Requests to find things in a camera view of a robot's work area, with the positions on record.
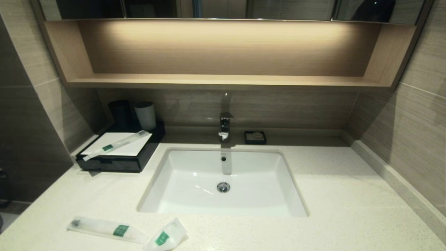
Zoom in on wooden wall niche shelf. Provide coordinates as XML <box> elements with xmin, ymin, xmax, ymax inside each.
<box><xmin>31</xmin><ymin>17</ymin><xmax>418</xmax><ymax>91</ymax></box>

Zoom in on slim long toothbrush packet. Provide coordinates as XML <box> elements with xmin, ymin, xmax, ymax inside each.
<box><xmin>82</xmin><ymin>130</ymin><xmax>149</xmax><ymax>161</ymax></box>

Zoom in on grey cup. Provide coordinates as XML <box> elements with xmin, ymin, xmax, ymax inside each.
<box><xmin>134</xmin><ymin>101</ymin><xmax>156</xmax><ymax>131</ymax></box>

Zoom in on black cup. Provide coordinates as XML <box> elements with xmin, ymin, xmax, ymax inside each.
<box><xmin>108</xmin><ymin>100</ymin><xmax>134</xmax><ymax>129</ymax></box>

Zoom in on white sink basin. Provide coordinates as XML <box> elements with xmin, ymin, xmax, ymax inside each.
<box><xmin>137</xmin><ymin>147</ymin><xmax>310</xmax><ymax>218</ymax></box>

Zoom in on small square frosted packet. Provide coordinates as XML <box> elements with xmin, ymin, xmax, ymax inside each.
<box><xmin>142</xmin><ymin>218</ymin><xmax>189</xmax><ymax>251</ymax></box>

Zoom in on black amenity box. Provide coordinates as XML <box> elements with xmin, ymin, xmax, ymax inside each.
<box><xmin>76</xmin><ymin>120</ymin><xmax>166</xmax><ymax>173</ymax></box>

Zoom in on mirror cabinet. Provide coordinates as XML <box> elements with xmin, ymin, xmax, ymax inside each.
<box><xmin>38</xmin><ymin>0</ymin><xmax>434</xmax><ymax>25</ymax></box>

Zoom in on black soap dish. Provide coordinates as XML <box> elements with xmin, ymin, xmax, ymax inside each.
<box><xmin>244</xmin><ymin>131</ymin><xmax>267</xmax><ymax>145</ymax></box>

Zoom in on chrome faucet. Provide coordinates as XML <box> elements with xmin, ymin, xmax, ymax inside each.
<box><xmin>218</xmin><ymin>92</ymin><xmax>234</xmax><ymax>143</ymax></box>

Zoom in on wide long frosted packet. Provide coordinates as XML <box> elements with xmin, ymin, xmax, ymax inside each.
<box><xmin>67</xmin><ymin>216</ymin><xmax>148</xmax><ymax>244</ymax></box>

